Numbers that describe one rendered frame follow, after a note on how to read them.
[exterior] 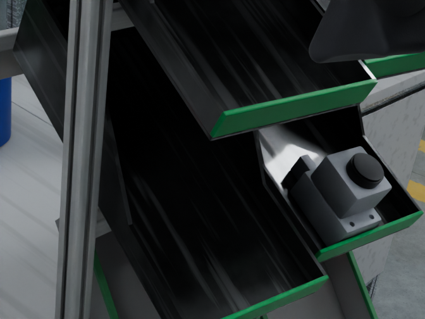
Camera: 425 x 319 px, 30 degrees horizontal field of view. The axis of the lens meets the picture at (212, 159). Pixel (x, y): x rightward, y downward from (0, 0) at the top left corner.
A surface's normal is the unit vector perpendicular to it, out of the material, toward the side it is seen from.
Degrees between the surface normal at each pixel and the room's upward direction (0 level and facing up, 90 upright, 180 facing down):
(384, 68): 115
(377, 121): 90
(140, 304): 45
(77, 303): 90
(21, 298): 0
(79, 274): 90
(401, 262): 0
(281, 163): 25
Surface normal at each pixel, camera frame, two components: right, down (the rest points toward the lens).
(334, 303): 0.53, -0.30
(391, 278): 0.12, -0.88
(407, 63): 0.50, 0.77
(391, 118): 0.74, 0.40
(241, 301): 0.38, -0.60
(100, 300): -0.78, 0.20
